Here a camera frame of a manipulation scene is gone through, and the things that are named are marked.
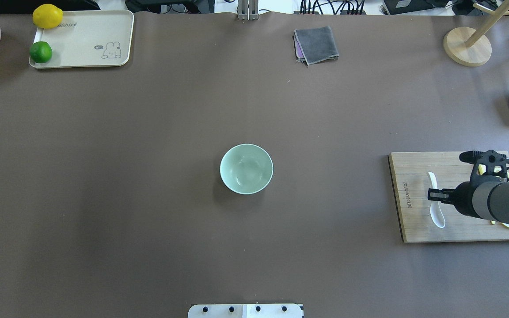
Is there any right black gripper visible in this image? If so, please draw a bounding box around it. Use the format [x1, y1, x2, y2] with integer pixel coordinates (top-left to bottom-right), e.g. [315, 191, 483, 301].
[428, 182, 475, 218]

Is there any white ceramic spoon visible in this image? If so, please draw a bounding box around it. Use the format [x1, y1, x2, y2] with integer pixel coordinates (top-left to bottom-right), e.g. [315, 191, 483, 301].
[427, 171, 446, 229]

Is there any pale green ceramic bowl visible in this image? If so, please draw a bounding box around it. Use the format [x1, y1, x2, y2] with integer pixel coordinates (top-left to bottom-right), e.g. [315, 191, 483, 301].
[219, 144, 274, 195]

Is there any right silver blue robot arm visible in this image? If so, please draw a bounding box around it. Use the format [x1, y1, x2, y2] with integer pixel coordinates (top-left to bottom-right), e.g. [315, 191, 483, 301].
[427, 182, 509, 224]

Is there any bamboo cutting board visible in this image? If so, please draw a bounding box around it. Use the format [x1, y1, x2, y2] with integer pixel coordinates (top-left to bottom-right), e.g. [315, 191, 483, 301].
[388, 151, 509, 243]

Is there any yellow plastic knife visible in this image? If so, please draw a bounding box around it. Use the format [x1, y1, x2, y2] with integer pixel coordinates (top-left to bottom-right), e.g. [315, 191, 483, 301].
[478, 165, 496, 225]

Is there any green lime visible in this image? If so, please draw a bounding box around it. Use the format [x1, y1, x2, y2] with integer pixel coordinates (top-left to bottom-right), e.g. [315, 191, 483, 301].
[30, 42, 53, 63]

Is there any yellow lemon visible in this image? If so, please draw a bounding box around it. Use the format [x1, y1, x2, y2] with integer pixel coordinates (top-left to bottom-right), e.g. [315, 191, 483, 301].
[32, 4, 64, 30]

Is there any cream serving tray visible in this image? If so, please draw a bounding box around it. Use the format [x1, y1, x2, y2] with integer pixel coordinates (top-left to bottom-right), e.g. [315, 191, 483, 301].
[29, 10, 135, 69]

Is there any wooden mug tree stand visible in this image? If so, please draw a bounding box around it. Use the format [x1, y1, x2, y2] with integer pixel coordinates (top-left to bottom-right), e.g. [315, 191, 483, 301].
[443, 0, 509, 67]

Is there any grey folded cloth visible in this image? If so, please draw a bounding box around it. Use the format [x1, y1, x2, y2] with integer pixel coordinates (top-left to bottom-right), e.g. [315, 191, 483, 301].
[293, 26, 339, 66]

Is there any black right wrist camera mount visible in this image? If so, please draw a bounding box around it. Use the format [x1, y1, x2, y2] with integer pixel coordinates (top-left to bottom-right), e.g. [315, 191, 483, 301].
[459, 150, 509, 186]

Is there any lemon slice near handle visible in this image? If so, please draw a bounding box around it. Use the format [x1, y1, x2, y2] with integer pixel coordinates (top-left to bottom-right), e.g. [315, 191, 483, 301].
[493, 166, 509, 182]

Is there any aluminium frame post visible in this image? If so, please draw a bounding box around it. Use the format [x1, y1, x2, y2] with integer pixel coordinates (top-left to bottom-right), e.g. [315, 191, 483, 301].
[237, 0, 259, 21]

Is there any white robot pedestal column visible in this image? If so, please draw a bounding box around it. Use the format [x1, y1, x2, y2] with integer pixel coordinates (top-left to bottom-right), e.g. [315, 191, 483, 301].
[187, 303, 304, 318]

